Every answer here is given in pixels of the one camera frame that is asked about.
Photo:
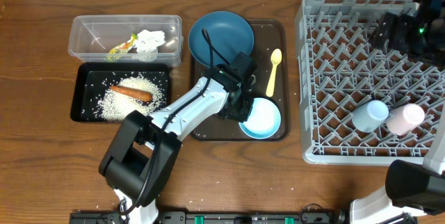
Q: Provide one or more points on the yellow green snack wrapper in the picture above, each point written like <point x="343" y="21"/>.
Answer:
<point x="117" y="52"/>

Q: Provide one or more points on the light blue bowl with rice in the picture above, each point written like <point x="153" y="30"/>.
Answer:
<point x="263" y="121"/>

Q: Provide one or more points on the yellow plastic spoon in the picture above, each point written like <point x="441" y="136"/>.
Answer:
<point x="276" y="59"/>

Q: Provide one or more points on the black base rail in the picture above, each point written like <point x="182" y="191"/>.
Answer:
<point x="311" y="214"/>

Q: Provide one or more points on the light blue plastic cup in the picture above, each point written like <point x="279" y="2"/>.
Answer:
<point x="368" y="117"/>

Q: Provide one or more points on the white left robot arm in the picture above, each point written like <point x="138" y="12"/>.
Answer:
<point x="141" y="156"/>

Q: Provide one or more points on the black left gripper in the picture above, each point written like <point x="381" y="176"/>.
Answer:
<point x="246" y="115"/>

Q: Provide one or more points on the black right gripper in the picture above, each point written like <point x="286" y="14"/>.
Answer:
<point x="403" y="24"/>

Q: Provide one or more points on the black waste tray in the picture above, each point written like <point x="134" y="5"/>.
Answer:
<point x="94" y="78"/>

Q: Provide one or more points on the pink plastic cup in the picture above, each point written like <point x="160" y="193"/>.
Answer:
<point x="405" y="118"/>

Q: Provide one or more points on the clear plastic waste bin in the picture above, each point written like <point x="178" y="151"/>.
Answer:
<point x="93" y="36"/>

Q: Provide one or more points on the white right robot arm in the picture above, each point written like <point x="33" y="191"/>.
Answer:
<point x="410" y="189"/>

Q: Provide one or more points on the pile of white rice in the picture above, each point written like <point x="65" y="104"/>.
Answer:
<point x="113" y="106"/>

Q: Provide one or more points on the grey dishwasher rack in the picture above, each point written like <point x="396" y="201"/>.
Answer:
<point x="339" y="71"/>

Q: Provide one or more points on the white tissue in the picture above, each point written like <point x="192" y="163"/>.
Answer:
<point x="147" y="45"/>

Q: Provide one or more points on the dark blue plate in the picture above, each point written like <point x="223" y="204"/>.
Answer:
<point x="229" y="32"/>

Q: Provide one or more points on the orange carrot piece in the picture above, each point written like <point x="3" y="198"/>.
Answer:
<point x="134" y="93"/>

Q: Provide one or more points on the dark brown serving tray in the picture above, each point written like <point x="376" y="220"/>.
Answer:
<point x="269" y="35"/>

